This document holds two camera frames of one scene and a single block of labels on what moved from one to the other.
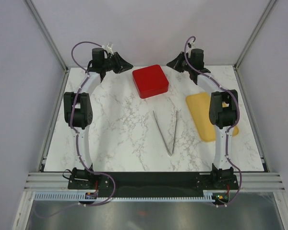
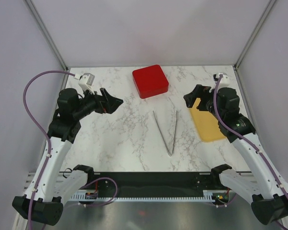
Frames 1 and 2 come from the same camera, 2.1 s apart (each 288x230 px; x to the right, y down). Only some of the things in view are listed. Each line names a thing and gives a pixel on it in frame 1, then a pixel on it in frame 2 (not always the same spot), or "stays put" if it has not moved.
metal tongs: (162, 136) stays put
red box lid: (150, 81) stays put
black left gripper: (121, 65) → (113, 102)
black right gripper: (175, 63) → (201, 91)
